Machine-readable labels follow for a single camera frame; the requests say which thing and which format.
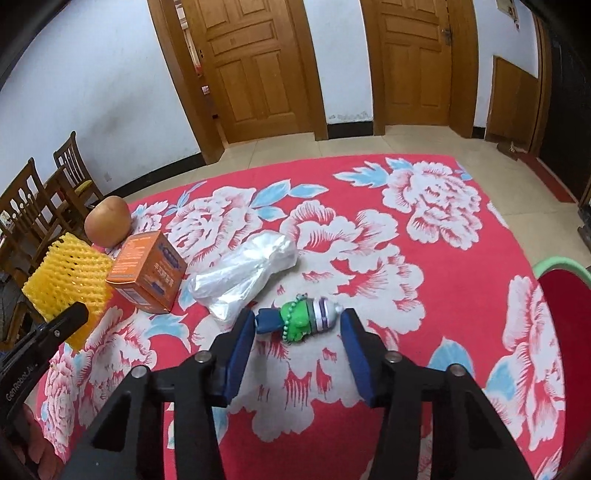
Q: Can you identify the yellow foam fruit net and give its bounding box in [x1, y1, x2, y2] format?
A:
[22, 233, 113, 351]

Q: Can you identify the green toy keychain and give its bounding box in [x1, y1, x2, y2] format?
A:
[256, 294, 344, 343]

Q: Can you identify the clear plastic bag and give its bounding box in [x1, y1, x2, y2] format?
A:
[188, 231, 298, 327]

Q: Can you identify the orange cardboard box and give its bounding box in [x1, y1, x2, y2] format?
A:
[106, 231, 187, 314]

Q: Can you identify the red floral tablecloth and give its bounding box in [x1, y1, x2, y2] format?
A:
[34, 154, 567, 480]

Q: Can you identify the wooden chair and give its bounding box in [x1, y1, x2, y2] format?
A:
[1, 158, 72, 288]
[53, 131, 104, 206]

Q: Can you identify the red apple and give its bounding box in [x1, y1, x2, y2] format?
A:
[84, 196, 131, 248]

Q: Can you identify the red door mat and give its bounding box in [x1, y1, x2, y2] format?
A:
[519, 152, 577, 204]

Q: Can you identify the left wooden door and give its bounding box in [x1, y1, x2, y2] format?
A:
[148, 1, 329, 164]

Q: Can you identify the wooden door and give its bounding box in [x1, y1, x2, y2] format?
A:
[361, 0, 479, 138]
[148, 1, 329, 164]

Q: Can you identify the right wooden door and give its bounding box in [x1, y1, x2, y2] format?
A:
[361, 0, 479, 138]

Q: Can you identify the low wooden wall panel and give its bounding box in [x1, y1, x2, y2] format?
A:
[485, 56, 540, 150]

